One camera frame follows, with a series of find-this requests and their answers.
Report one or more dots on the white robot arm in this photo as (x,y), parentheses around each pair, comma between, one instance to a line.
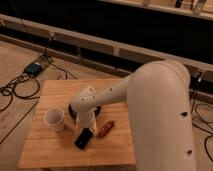
(157,96)

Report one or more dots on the black eraser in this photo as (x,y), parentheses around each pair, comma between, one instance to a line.
(83,138)

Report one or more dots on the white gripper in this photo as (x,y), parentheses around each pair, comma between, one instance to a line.
(86,120)

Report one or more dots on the dark round bowl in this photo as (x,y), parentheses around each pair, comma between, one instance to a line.
(73,114)

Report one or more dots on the white ceramic cup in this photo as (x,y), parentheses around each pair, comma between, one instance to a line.
(54,118)

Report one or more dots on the red brown pocket knife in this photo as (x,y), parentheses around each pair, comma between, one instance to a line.
(105,129)

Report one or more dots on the wooden shelf rail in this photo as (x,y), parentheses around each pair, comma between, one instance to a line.
(126,51)

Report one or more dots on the black power adapter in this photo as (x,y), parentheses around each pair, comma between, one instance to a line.
(33,69)

